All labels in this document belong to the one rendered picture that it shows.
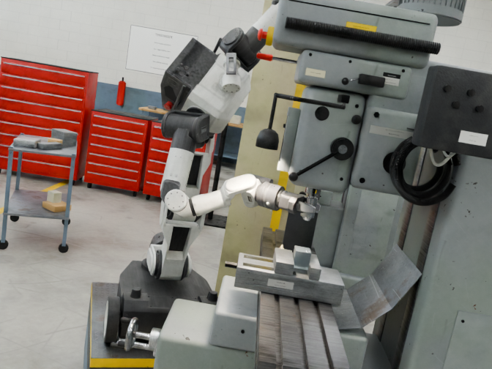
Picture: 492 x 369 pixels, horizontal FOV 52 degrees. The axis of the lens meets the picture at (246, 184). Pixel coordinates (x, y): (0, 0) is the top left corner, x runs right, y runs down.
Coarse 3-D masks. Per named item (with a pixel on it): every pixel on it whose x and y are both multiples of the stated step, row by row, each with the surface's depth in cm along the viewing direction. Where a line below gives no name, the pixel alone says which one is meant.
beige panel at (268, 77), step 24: (264, 0) 326; (264, 48) 331; (264, 72) 333; (288, 72) 333; (264, 96) 336; (264, 120) 339; (240, 144) 342; (240, 168) 345; (264, 168) 345; (240, 216) 351; (264, 216) 350; (240, 240) 354; (216, 288) 361
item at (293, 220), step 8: (288, 216) 209; (296, 216) 208; (288, 224) 209; (296, 224) 209; (304, 224) 208; (312, 224) 208; (288, 232) 210; (296, 232) 209; (304, 232) 209; (312, 232) 208; (288, 240) 210; (296, 240) 210; (304, 240) 209; (312, 240) 209; (288, 248) 211
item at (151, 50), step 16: (144, 32) 1040; (160, 32) 1039; (176, 32) 1038; (128, 48) 1047; (144, 48) 1046; (160, 48) 1045; (176, 48) 1043; (128, 64) 1053; (144, 64) 1052; (160, 64) 1050
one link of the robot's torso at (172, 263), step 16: (160, 208) 235; (160, 224) 231; (176, 224) 231; (192, 224) 236; (176, 240) 240; (192, 240) 236; (160, 256) 244; (176, 256) 242; (160, 272) 243; (176, 272) 245
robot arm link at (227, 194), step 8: (240, 176) 180; (248, 176) 179; (224, 184) 180; (232, 184) 178; (240, 184) 177; (248, 184) 176; (224, 192) 178; (232, 192) 176; (240, 192) 177; (224, 200) 179
